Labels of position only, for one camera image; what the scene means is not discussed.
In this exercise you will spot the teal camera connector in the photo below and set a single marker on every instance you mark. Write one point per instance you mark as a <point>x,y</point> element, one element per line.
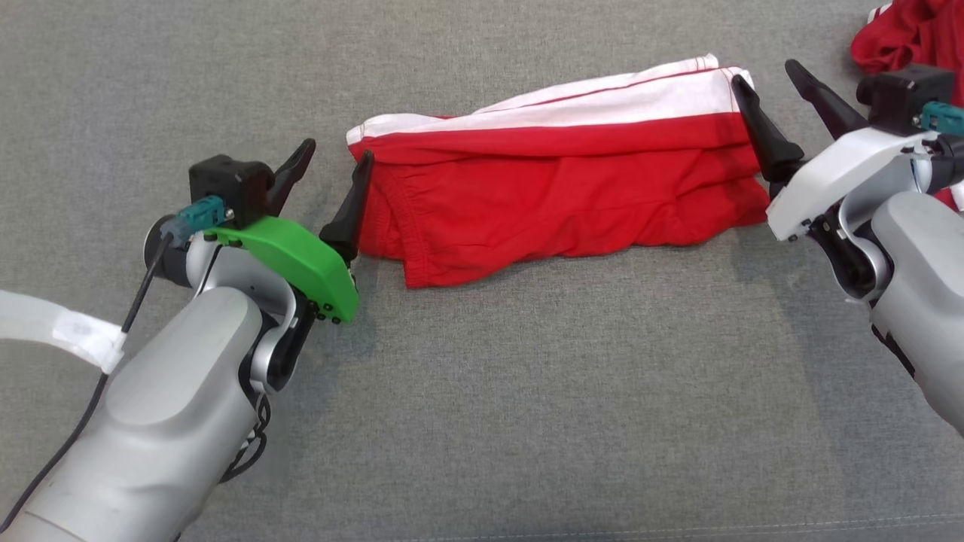
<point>197,214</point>
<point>945,119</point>

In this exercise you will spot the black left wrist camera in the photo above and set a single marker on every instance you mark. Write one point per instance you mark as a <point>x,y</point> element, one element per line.
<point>226,184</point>

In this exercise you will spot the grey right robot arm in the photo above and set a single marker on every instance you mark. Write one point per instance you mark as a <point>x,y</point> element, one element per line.
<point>926,263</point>

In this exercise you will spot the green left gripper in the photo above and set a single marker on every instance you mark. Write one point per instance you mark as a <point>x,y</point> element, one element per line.
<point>301,256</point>

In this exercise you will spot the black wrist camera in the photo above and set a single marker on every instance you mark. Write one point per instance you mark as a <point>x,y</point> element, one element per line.
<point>226,184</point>
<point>904,94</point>

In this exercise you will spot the red basketball shorts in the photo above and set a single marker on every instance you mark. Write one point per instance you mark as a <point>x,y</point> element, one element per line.
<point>565,188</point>

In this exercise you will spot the teal left camera connector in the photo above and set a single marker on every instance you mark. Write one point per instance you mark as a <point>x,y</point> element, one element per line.
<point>197,214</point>

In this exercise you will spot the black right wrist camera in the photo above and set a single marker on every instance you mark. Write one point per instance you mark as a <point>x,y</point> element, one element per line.
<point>904,94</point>

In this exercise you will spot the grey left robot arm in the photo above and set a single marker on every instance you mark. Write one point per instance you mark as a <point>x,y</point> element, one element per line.
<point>166,406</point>

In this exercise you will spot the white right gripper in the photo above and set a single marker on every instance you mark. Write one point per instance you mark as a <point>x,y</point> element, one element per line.
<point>836,173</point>

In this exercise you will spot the teal right camera connector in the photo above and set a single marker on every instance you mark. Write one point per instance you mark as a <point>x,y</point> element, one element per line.
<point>945,119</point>

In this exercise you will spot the red basketball jersey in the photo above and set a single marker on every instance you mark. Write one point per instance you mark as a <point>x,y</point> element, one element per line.
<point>904,38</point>

